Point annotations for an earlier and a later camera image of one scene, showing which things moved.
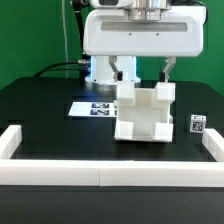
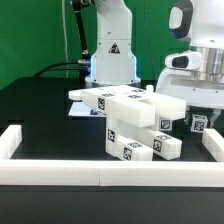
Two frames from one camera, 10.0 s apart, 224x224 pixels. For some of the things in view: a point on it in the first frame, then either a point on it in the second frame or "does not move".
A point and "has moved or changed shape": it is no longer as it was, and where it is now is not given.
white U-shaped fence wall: [110, 173] does not move
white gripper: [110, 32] → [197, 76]
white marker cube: [163, 131] → [167, 146]
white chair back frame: [132, 100] has moved or changed shape
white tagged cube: [197, 123] does not move
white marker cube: [124, 130] → [133, 151]
